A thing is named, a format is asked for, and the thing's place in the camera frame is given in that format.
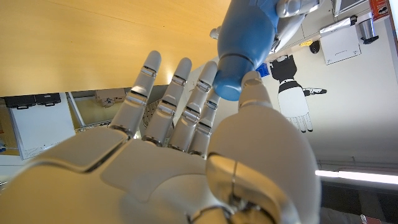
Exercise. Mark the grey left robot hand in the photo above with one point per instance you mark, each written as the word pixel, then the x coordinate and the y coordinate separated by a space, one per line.
pixel 292 18

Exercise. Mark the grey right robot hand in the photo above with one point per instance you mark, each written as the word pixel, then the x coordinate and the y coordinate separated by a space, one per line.
pixel 155 180

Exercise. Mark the blue metal bottle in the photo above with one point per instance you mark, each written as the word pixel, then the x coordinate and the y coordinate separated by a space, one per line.
pixel 245 31

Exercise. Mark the blue bottle cap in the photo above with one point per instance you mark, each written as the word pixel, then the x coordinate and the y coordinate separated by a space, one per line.
pixel 231 81

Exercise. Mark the black white hand figure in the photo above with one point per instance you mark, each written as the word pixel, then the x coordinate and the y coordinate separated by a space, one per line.
pixel 292 102

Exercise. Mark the small black round device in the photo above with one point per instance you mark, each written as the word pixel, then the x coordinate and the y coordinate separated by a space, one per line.
pixel 314 46

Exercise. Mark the open white-edged laptop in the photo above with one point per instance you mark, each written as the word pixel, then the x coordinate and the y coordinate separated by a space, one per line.
pixel 348 4

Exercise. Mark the small blue box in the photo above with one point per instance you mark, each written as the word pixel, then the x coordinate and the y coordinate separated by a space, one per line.
pixel 263 71

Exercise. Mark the steel cup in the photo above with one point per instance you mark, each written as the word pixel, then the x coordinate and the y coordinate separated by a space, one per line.
pixel 367 29

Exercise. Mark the red snack can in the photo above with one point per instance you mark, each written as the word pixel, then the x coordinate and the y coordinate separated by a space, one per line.
pixel 378 9

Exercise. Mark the brown cardboard box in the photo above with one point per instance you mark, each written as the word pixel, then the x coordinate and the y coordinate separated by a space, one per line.
pixel 109 96

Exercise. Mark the white board panel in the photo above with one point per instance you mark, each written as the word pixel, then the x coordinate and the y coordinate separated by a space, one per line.
pixel 40 130

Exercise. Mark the black hard case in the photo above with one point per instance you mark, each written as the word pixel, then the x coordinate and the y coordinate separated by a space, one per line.
pixel 48 99
pixel 20 102

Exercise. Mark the long ceiling light strip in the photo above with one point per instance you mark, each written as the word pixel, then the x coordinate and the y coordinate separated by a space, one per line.
pixel 357 176

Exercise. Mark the white table frame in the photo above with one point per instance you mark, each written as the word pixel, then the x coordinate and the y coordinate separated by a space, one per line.
pixel 77 112

